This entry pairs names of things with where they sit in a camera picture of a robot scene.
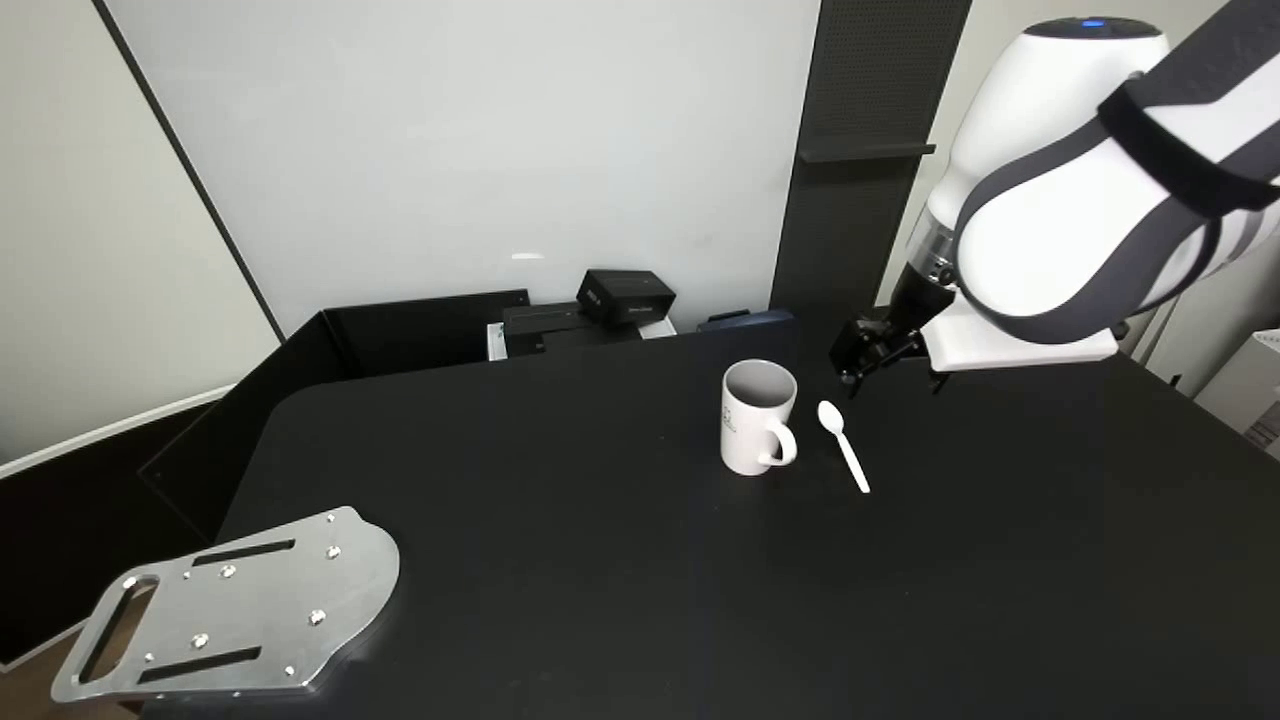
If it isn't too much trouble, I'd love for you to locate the white panel board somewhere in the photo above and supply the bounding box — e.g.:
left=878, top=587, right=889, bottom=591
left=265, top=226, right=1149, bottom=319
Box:
left=0, top=0, right=287, bottom=484

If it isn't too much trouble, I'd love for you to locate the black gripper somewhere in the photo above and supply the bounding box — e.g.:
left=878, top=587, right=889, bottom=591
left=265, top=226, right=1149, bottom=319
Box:
left=828, top=310, right=932, bottom=398

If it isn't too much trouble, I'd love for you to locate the white plastic spoon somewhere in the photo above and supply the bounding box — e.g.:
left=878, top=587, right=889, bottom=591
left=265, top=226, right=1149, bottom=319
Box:
left=810, top=398, right=875, bottom=502

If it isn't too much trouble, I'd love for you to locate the dark vertical pillar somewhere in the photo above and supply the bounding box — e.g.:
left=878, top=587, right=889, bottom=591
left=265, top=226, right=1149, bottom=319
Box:
left=769, top=0, right=975, bottom=354

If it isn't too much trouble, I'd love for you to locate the black flat device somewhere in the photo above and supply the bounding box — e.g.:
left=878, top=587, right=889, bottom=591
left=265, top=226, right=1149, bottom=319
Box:
left=480, top=302, right=595, bottom=366

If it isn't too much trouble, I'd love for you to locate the glossy whiteboard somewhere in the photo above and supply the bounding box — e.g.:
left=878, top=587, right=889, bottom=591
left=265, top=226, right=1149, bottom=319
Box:
left=98, top=0, right=825, bottom=341

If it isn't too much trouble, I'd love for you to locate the dark arm cable sleeve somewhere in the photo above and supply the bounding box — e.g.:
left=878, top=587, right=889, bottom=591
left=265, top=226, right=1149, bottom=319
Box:
left=951, top=0, right=1280, bottom=349

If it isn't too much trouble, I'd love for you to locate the small black box device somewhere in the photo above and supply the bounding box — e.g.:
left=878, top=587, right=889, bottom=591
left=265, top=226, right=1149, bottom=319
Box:
left=570, top=266, right=679, bottom=333

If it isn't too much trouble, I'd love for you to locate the black low partition panel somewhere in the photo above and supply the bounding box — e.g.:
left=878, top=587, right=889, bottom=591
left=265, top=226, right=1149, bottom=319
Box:
left=0, top=290, right=535, bottom=673

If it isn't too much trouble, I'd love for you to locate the silver metal mounting plate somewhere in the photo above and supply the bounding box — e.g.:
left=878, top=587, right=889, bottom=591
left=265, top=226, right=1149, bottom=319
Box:
left=47, top=502, right=404, bottom=709

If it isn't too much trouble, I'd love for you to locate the flat blue item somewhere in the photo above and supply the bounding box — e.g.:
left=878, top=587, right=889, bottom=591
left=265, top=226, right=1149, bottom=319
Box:
left=698, top=305, right=799, bottom=338

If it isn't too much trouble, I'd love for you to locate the white cabinet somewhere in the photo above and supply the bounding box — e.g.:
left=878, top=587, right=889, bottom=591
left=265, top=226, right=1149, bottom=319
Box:
left=1191, top=326, right=1280, bottom=466

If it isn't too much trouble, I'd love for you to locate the white ceramic mug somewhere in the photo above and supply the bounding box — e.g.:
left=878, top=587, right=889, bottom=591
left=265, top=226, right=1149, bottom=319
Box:
left=715, top=356, right=803, bottom=481

